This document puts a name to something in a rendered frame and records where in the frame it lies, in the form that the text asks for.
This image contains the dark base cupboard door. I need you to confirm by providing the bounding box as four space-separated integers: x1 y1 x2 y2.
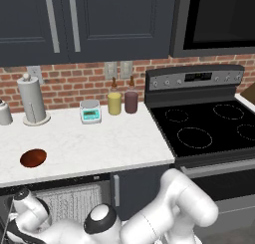
110 163 171 222

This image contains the black microwave oven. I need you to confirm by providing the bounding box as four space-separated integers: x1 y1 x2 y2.
169 0 255 59

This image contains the silver wall cupboard handle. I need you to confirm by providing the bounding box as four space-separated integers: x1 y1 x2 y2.
44 0 62 55
68 0 82 54

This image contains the dark wall cupboard door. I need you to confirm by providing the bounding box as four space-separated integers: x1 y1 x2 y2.
59 0 178 65
0 0 71 68

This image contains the teal kitchen scale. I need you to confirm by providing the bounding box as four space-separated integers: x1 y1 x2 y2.
79 99 103 125

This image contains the silver base cupboard handle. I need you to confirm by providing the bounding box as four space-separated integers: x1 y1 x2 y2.
113 173 121 208

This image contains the dishwasher with grey rack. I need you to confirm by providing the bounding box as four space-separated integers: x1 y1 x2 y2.
0 173 113 244

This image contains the black electric stove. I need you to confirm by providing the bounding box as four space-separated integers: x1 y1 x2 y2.
144 64 255 236

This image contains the white paper towel roll holder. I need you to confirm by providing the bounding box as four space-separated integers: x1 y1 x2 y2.
16 72 52 127

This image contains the yellow oil bottle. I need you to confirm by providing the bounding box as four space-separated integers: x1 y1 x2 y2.
107 76 123 117

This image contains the dark red sauce bottle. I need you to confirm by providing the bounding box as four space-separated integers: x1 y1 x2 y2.
124 75 139 116

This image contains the white lidded canister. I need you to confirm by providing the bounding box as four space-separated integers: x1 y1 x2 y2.
0 100 14 126

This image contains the brown bowl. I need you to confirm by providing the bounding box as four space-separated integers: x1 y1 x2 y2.
19 148 48 169

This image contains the grey wall socket plate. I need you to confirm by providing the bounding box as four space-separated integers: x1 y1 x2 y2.
120 60 134 80
26 65 45 85
104 61 119 81

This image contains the silver oven door handle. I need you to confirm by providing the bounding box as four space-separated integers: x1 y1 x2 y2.
179 158 255 176

